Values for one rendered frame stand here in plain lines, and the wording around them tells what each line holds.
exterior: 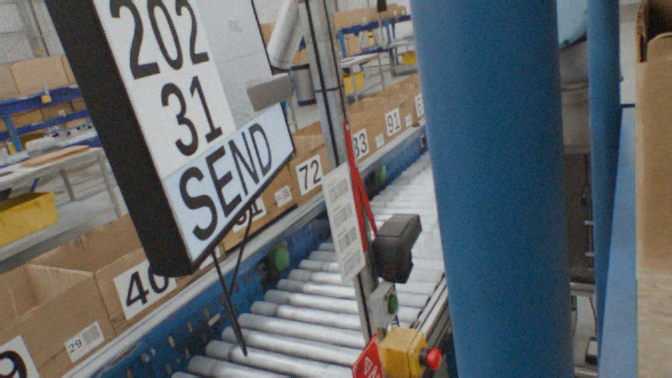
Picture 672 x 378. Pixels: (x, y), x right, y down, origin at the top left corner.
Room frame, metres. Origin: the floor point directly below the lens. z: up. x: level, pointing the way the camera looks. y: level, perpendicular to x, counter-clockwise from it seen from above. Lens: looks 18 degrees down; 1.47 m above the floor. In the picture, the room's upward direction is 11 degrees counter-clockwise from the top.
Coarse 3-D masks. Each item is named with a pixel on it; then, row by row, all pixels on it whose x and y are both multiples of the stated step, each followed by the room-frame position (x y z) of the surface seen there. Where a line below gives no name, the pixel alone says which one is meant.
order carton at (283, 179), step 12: (276, 180) 1.63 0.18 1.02; (288, 180) 1.68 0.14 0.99; (264, 192) 1.56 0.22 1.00; (264, 204) 1.55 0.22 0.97; (276, 204) 1.59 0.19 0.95; (288, 204) 1.64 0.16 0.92; (264, 216) 1.53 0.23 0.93; (252, 228) 1.47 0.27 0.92; (228, 240) 1.38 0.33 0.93; (240, 240) 1.42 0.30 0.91
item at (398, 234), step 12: (396, 216) 0.92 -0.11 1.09; (408, 216) 0.91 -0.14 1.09; (384, 228) 0.89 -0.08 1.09; (396, 228) 0.87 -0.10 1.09; (408, 228) 0.88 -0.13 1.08; (420, 228) 0.92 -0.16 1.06; (384, 240) 0.85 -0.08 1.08; (396, 240) 0.84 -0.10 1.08; (408, 240) 0.86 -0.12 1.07; (384, 252) 0.85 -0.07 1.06; (396, 252) 0.84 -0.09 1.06; (408, 252) 0.85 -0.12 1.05; (396, 264) 0.86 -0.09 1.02; (408, 264) 0.88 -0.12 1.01; (408, 276) 0.86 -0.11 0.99
